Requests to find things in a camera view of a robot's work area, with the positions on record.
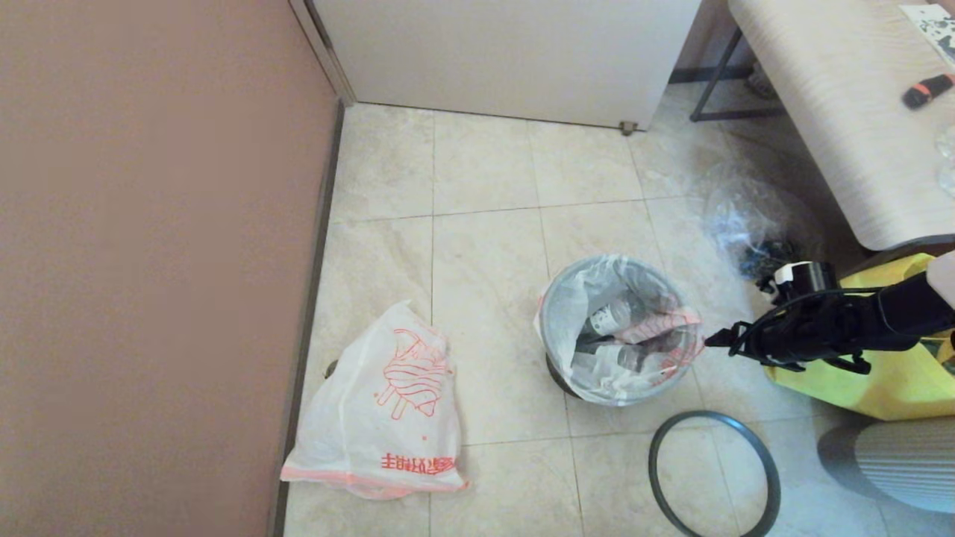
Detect grey bin rim ring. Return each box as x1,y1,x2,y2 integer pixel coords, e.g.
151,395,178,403
648,410,782,537

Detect used white red-drawstring trash bag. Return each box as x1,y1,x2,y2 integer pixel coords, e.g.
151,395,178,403
533,254,706,407

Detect new white orange-print bag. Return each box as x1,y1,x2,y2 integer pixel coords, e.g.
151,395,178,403
280,300,469,500

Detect yellow fabric tote bag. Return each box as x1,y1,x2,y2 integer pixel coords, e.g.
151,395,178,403
765,254,955,422

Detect clear plastic bag dark contents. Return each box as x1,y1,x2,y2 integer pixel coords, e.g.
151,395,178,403
701,168,825,280

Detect black round trash bin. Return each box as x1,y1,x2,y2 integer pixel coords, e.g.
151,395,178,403
545,351,598,400

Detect crushed clear plastic bottle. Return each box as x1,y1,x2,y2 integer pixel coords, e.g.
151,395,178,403
597,339,683,374

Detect labelled clear plastic bottle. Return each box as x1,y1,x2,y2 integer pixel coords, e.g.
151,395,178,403
578,297,642,340

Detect grey ribbed round object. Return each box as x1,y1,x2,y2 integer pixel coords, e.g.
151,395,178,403
817,416,955,515

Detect crumpled clear plastic wrap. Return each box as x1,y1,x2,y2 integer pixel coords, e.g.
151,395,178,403
933,123,955,198

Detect black orange marker pen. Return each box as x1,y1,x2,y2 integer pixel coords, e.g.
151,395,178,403
901,73,955,111

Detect black-white printed paper sheet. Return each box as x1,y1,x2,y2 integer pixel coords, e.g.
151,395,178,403
899,4,955,68

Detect white door panel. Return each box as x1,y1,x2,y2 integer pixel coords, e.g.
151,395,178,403
310,0,702,134

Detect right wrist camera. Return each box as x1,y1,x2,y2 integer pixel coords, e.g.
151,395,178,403
757,261,836,307

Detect black metal table frame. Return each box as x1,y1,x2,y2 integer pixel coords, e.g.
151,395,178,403
688,28,784,125

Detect grey door frame strip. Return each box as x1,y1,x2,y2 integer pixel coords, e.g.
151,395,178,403
289,0,357,109

